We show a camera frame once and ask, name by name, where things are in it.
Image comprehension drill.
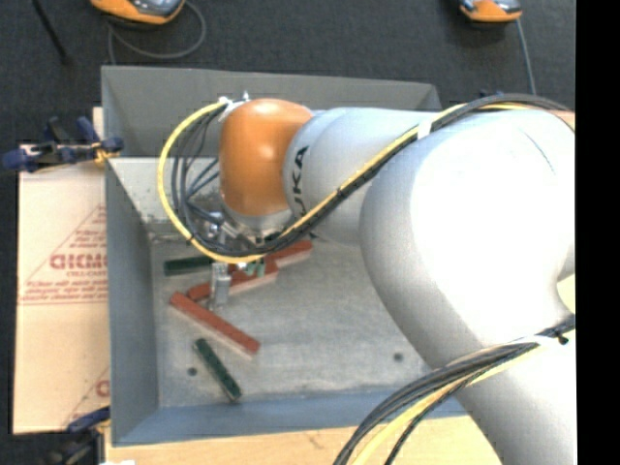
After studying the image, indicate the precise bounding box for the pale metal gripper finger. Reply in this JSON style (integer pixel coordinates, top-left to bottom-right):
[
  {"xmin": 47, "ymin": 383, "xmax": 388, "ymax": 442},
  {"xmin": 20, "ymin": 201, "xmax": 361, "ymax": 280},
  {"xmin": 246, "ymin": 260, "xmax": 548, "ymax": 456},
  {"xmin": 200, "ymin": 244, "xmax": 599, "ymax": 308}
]
[
  {"xmin": 207, "ymin": 263, "xmax": 220, "ymax": 310},
  {"xmin": 217, "ymin": 263, "xmax": 231, "ymax": 308}
]

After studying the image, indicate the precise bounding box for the dark green flat block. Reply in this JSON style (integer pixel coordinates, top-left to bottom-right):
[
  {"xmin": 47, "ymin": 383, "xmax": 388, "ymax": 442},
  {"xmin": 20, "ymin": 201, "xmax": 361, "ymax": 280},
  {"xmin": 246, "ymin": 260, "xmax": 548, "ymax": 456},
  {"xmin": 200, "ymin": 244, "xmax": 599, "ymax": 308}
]
[
  {"xmin": 192, "ymin": 337, "xmax": 243, "ymax": 403},
  {"xmin": 163, "ymin": 255, "xmax": 215, "ymax": 277}
]

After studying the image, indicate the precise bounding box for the brown cardboard board, red print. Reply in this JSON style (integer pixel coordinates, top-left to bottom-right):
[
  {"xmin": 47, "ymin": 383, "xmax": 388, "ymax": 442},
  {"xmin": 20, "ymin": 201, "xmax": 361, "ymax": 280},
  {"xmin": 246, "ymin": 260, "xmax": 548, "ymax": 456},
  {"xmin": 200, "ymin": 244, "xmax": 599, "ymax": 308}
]
[{"xmin": 11, "ymin": 107, "xmax": 112, "ymax": 436}]

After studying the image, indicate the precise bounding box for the red-brown flat block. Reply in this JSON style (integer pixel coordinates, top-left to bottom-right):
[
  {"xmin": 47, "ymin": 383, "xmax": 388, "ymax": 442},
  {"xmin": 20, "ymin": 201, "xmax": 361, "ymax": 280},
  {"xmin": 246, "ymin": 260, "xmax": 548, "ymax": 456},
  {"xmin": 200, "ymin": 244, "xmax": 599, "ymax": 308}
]
[
  {"xmin": 169, "ymin": 291, "xmax": 262, "ymax": 358},
  {"xmin": 263, "ymin": 239, "xmax": 314, "ymax": 270},
  {"xmin": 187, "ymin": 258, "xmax": 281, "ymax": 303}
]

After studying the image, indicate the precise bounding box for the grey metal bin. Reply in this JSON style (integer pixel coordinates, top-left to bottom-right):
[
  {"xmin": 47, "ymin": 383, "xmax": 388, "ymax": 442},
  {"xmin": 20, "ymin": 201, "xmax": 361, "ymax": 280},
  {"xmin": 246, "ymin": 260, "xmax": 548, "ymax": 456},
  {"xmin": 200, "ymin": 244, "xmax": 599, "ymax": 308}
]
[{"xmin": 100, "ymin": 64, "xmax": 469, "ymax": 448}]

